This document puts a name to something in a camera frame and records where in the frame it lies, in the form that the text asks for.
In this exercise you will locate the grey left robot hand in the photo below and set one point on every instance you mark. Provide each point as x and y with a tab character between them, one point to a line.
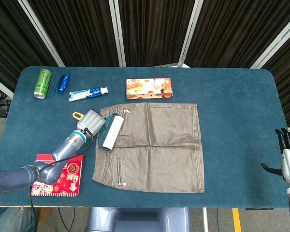
91	122

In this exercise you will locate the teal and white lint roller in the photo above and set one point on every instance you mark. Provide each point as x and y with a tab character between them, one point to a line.
113	133

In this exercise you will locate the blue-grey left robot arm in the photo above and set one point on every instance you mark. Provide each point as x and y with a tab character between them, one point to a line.
62	149

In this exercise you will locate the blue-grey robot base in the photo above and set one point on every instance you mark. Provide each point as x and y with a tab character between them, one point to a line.
140	220

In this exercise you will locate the blue and white toothpaste tube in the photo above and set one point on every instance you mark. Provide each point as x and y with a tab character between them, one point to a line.
87	93

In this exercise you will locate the blue snack wrapper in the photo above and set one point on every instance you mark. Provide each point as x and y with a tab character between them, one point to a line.
62	84

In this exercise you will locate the red spiral calendar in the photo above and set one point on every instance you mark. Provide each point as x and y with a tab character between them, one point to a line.
70	178

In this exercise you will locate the green energy drink can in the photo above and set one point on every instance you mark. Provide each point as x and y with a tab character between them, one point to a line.
43	83

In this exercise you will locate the orange snack box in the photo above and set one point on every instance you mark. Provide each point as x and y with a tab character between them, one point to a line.
147	88

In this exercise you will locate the taupe shiny zip skirt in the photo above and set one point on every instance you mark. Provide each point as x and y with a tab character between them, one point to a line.
159	145

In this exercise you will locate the blue felt table cover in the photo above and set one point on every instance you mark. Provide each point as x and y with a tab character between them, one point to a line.
232	108

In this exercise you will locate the dark pleated screen panel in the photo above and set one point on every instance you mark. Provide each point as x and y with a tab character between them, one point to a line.
12	36
154	31
82	31
232	31
287	79

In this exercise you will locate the white table leg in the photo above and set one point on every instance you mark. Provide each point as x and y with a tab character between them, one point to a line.
205	220

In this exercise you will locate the person's leg in jeans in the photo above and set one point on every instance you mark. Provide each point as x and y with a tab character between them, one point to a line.
7	220

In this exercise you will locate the white screen frame post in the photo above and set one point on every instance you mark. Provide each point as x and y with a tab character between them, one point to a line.
118	36
189	33
275	43
41	31
2	87

